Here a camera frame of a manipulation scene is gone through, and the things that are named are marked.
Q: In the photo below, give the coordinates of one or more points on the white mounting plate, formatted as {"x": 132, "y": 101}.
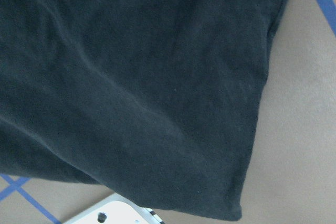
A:
{"x": 116, "y": 209}

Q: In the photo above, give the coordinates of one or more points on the black printed t-shirt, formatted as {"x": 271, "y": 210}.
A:
{"x": 156, "y": 99}

